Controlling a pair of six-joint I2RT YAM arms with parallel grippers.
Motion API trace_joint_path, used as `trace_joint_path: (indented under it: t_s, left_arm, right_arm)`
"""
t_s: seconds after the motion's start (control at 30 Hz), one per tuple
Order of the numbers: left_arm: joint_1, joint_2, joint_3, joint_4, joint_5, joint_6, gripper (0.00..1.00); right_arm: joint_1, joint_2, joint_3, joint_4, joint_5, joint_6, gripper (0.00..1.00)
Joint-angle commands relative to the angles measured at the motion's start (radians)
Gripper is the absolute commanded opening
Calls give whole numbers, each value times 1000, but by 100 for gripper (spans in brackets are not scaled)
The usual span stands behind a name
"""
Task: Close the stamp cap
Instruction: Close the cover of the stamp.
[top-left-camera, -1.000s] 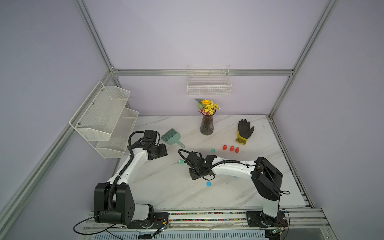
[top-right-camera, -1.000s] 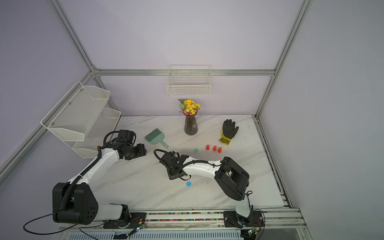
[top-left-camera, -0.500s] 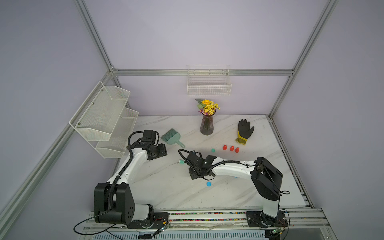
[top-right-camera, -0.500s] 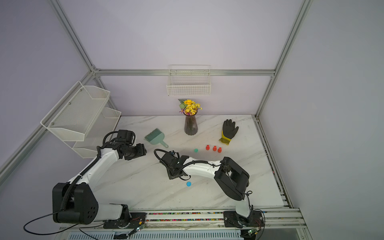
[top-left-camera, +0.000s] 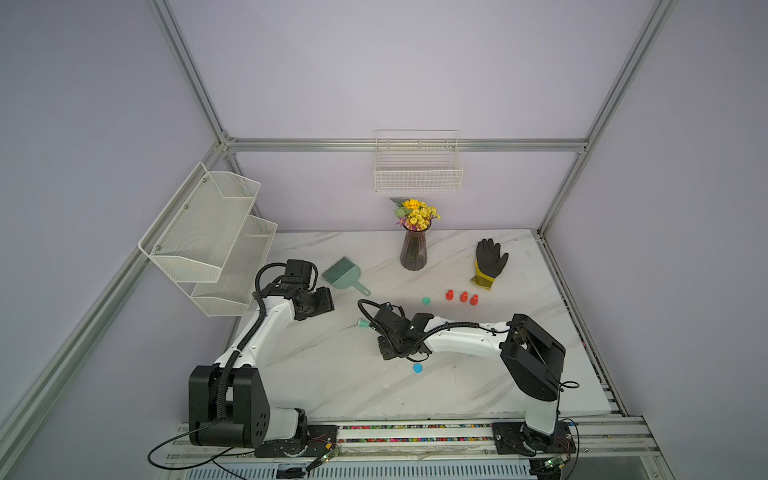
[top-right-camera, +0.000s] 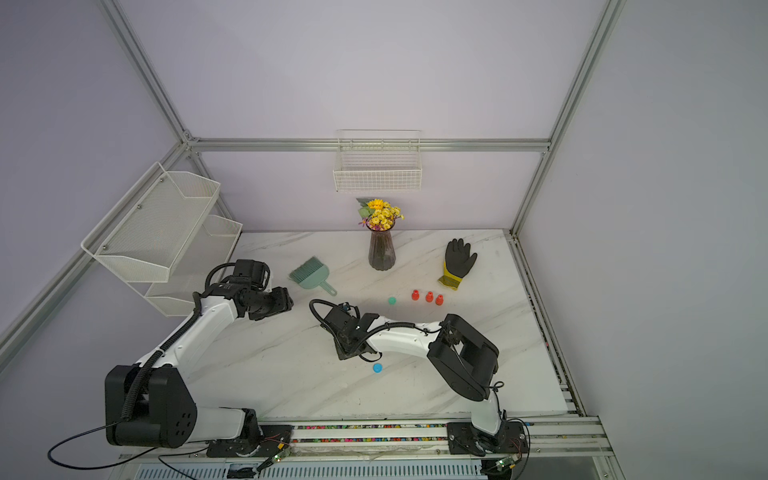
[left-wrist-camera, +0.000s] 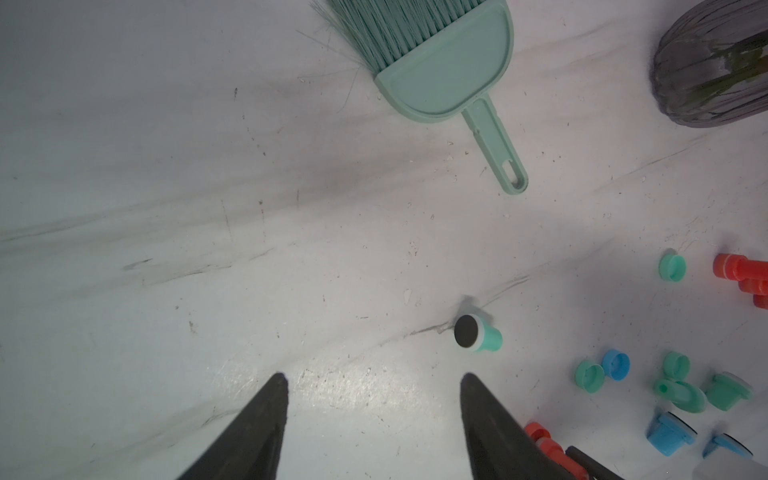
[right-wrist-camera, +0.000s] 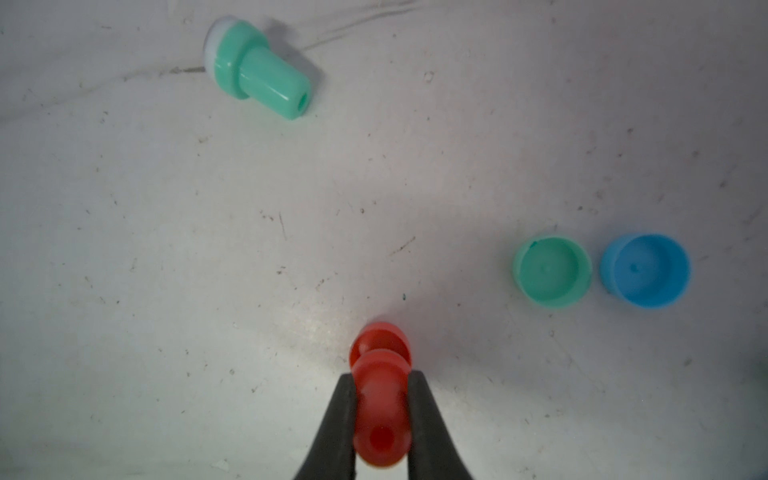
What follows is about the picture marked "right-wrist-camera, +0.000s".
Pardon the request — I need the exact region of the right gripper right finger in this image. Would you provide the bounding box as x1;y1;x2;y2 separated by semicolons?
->
407;370;472;480

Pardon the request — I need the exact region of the red stamp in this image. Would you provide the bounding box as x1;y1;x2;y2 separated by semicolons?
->
349;321;412;468

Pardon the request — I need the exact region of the green stamp far left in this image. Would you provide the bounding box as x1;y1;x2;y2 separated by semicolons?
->
203;16;312;120

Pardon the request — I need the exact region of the green cap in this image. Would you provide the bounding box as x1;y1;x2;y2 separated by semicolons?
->
511;235;593;309

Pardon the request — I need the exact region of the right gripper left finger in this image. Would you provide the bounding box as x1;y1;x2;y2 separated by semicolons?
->
294;373;357;480

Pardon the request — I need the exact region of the blue cap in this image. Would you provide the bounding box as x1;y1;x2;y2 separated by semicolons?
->
599;233;692;309

